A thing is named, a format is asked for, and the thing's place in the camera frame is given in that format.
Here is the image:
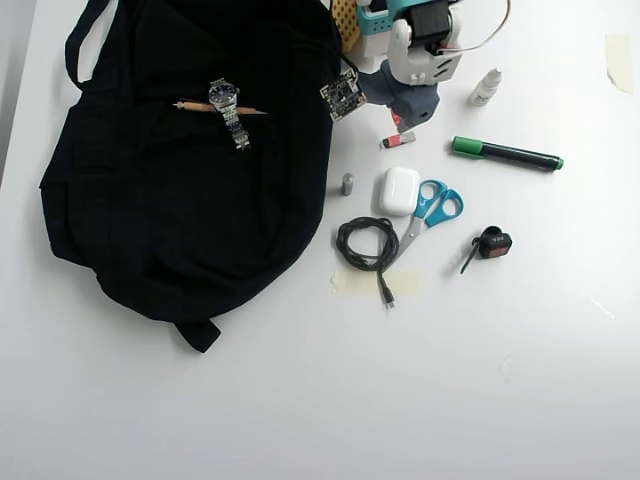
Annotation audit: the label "usb stick with red tape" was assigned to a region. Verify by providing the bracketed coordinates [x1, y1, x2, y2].
[381, 132, 418, 150]

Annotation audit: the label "white robot servo wire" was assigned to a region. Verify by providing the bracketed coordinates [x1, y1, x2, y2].
[435, 0, 512, 55]

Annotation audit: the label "wooden handled pen tool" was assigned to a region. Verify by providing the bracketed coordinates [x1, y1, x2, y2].
[172, 100, 270, 117]

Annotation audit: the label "blue handled scissors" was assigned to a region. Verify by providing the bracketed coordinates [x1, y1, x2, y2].
[393, 179, 465, 262]

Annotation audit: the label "small white dropper bottle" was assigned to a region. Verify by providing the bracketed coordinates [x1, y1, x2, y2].
[469, 67, 504, 108]

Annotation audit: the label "bare camera circuit board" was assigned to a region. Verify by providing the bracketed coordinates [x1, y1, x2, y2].
[319, 69, 369, 122]

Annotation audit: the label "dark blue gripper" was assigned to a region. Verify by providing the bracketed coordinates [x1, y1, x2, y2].
[358, 60, 442, 127]

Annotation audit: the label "silver metal wristwatch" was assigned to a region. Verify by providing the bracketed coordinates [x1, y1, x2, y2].
[207, 78, 252, 152]

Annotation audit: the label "black fabric bag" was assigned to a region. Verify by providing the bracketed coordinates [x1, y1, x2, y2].
[38, 0, 346, 354]

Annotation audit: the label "beige masking tape piece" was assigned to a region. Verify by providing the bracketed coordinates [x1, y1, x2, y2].
[604, 33, 636, 96]

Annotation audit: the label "yellow perforated plastic part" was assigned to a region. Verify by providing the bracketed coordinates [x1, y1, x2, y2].
[329, 0, 362, 51]

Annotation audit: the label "green and black marker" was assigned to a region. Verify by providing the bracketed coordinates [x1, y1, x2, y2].
[451, 135, 566, 173]

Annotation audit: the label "coiled black usb cable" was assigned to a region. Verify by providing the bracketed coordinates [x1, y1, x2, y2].
[336, 215, 400, 311]

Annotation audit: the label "black red clip device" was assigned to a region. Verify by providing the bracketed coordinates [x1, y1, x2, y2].
[459, 225, 515, 275]

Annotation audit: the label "wide beige masking tape strip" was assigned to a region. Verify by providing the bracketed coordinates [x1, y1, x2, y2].
[331, 267, 424, 297]

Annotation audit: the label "white earbud charging case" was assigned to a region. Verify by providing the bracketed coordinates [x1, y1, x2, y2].
[377, 167, 421, 218]

